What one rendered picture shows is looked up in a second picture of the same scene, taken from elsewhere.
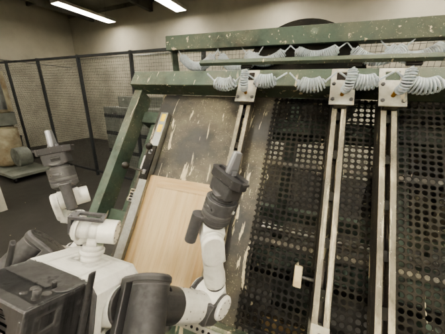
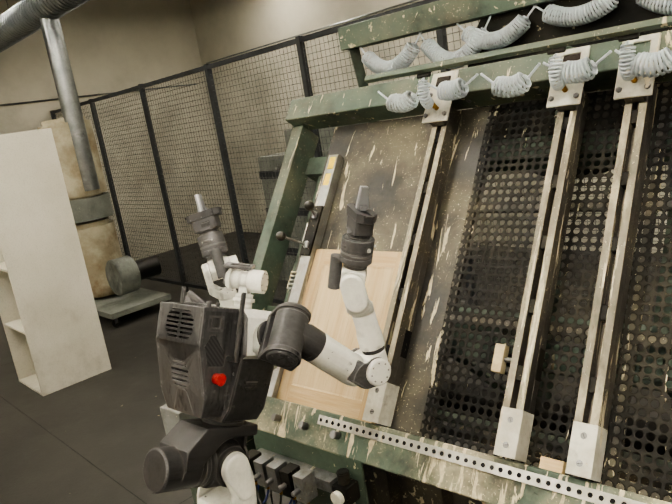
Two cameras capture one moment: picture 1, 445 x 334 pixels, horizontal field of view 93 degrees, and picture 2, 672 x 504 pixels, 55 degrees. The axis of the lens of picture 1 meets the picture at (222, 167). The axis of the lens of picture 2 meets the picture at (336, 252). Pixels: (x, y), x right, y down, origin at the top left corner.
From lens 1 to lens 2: 1.20 m
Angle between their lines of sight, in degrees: 24
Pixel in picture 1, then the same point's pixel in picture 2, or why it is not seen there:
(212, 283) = (364, 341)
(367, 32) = not seen: outside the picture
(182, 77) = (354, 99)
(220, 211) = (353, 247)
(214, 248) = (353, 289)
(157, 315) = (293, 330)
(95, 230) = (245, 278)
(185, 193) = not seen: hidden behind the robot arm
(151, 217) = (317, 307)
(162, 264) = not seen: hidden behind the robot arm
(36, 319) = (210, 316)
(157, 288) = (294, 313)
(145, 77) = (305, 107)
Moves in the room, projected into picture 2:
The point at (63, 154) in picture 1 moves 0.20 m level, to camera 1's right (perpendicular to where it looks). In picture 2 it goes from (212, 218) to (265, 212)
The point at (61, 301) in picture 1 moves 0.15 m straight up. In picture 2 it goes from (224, 313) to (212, 258)
